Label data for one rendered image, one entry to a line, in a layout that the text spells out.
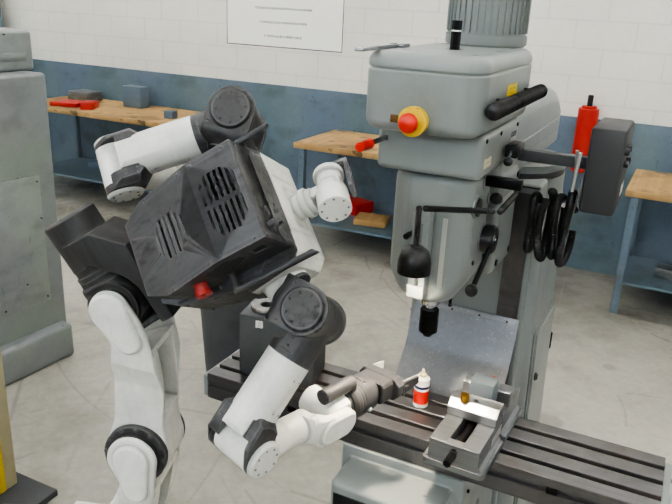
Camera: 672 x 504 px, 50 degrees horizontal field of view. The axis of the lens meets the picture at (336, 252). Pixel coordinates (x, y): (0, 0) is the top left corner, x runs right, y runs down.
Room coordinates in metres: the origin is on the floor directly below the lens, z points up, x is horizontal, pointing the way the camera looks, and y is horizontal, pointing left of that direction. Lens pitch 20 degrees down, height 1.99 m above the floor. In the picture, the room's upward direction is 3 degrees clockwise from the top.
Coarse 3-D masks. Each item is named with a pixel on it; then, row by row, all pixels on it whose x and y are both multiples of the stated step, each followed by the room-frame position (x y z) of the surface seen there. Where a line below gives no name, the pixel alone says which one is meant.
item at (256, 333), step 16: (256, 304) 1.85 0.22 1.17; (240, 320) 1.81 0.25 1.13; (256, 320) 1.80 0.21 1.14; (240, 336) 1.81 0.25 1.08; (256, 336) 1.80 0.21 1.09; (272, 336) 1.79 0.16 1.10; (240, 352) 1.81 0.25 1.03; (256, 352) 1.80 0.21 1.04; (320, 352) 1.82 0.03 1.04; (240, 368) 1.81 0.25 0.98; (320, 368) 1.83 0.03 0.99; (304, 384) 1.76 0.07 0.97
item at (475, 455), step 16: (464, 384) 1.64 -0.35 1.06; (496, 400) 1.60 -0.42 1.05; (512, 400) 1.62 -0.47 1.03; (448, 416) 1.53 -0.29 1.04; (512, 416) 1.63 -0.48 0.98; (448, 432) 1.46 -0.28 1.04; (464, 432) 1.48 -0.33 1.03; (480, 432) 1.47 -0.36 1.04; (496, 432) 1.50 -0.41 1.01; (432, 448) 1.43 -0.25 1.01; (448, 448) 1.41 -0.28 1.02; (464, 448) 1.40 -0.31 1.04; (480, 448) 1.40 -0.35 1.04; (496, 448) 1.49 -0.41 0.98; (432, 464) 1.43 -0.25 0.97; (464, 464) 1.40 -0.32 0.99; (480, 464) 1.40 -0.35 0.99; (480, 480) 1.38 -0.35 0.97
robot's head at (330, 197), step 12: (324, 168) 1.41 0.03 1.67; (336, 168) 1.41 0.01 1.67; (324, 180) 1.37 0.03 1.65; (336, 180) 1.37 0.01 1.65; (300, 192) 1.37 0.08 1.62; (312, 192) 1.38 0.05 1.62; (324, 192) 1.34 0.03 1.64; (336, 192) 1.33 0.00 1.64; (348, 192) 1.36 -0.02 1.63; (312, 204) 1.36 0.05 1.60; (324, 204) 1.32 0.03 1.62; (336, 204) 1.33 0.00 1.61; (348, 204) 1.33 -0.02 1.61; (312, 216) 1.37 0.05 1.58; (324, 216) 1.34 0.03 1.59; (336, 216) 1.34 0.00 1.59
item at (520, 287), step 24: (528, 168) 2.00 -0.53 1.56; (552, 168) 2.03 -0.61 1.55; (528, 192) 1.93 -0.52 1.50; (504, 264) 1.95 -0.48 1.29; (528, 264) 1.92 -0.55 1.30; (552, 264) 2.15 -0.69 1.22; (480, 288) 1.98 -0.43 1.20; (504, 288) 1.94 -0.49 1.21; (528, 288) 1.93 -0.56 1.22; (552, 288) 2.21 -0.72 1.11; (504, 312) 1.94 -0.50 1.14; (528, 312) 1.94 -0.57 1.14; (552, 312) 2.20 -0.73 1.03; (528, 336) 1.94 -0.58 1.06; (528, 360) 1.95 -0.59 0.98; (528, 384) 1.96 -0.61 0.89; (528, 408) 1.97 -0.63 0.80
